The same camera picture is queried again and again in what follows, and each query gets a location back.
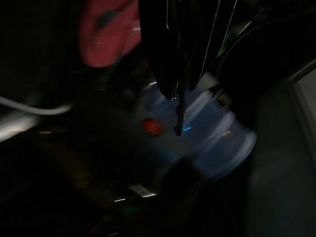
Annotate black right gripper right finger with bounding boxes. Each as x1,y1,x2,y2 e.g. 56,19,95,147
181,0,218,92

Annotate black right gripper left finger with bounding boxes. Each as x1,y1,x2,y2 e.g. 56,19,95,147
138,0,181,99

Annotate white flexible hose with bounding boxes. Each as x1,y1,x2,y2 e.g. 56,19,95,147
0,96,74,116

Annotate pink plate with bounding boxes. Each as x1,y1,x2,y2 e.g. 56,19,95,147
78,0,144,69

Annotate stainless steel sink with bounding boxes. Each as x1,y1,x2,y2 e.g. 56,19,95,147
0,116,40,143

